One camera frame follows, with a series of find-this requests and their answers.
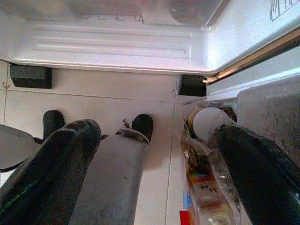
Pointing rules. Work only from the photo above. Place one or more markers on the clear fridge drawer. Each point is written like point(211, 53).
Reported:
point(105, 9)

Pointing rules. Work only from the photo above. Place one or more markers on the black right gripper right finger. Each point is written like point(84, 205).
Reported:
point(262, 173)

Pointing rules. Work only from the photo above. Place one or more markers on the black fridge foot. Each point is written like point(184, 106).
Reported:
point(191, 85)
point(30, 76)

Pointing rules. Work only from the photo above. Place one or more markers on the black robot foot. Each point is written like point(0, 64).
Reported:
point(53, 122)
point(143, 125)

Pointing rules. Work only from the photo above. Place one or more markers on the silver robot left leg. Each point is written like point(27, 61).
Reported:
point(14, 145)

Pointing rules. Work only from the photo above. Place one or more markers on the silver robot right leg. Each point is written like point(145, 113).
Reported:
point(112, 178)

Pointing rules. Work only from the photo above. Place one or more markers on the white printed fridge label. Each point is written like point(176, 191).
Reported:
point(282, 9)

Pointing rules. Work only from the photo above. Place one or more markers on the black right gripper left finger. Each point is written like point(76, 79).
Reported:
point(51, 168)

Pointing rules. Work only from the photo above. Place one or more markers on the clear bottle with white cap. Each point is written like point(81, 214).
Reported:
point(206, 124)

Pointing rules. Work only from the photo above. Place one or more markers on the black robot left foot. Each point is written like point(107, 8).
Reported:
point(53, 122)

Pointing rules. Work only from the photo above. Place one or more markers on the silver robot leg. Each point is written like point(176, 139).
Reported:
point(14, 145)
point(112, 178)

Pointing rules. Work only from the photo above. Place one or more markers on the black robot right foot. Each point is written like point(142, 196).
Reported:
point(143, 125)

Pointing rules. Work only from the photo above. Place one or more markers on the white fridge body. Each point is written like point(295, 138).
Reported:
point(112, 47)

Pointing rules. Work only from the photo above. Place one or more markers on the white fridge door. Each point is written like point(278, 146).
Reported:
point(253, 77)

